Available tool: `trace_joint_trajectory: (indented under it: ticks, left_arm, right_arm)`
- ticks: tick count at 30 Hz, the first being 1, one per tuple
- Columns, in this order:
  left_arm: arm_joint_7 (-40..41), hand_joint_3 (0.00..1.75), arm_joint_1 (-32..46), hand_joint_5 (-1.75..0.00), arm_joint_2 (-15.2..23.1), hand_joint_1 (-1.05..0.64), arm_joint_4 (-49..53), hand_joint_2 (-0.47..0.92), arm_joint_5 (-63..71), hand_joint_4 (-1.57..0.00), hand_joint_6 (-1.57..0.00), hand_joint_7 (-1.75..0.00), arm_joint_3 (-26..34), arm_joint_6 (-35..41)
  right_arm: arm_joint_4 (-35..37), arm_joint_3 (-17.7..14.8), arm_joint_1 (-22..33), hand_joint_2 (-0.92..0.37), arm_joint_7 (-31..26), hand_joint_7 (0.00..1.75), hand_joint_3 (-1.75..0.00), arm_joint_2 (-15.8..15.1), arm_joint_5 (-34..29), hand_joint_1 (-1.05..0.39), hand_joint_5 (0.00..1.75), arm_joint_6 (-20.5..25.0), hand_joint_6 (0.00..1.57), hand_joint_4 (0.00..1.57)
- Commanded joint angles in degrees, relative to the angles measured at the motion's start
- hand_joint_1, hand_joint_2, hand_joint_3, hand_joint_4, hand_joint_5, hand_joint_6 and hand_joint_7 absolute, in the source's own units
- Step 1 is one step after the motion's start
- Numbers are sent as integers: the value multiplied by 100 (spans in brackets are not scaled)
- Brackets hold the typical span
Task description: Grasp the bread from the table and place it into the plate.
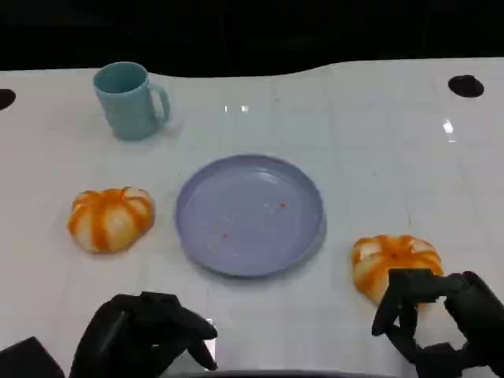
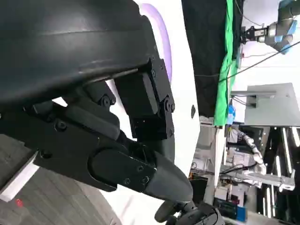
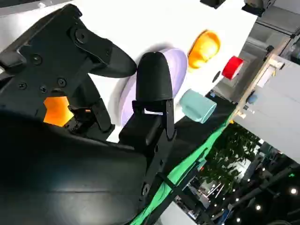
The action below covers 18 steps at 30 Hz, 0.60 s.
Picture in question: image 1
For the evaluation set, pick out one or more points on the orange and white bread roll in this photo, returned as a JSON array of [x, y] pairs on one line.
[[110, 220], [393, 252]]

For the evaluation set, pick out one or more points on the pale green mug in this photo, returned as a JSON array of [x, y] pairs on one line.
[[126, 114]]

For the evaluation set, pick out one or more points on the black round table grommet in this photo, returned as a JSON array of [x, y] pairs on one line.
[[6, 99], [465, 86]]

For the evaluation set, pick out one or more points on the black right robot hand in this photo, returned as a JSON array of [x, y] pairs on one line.
[[480, 315]]

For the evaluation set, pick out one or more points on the lilac plate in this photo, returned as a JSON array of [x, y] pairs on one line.
[[248, 220]]

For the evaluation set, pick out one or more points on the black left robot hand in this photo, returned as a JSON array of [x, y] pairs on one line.
[[130, 334]]

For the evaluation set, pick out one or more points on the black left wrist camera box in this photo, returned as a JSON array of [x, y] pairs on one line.
[[27, 360]]

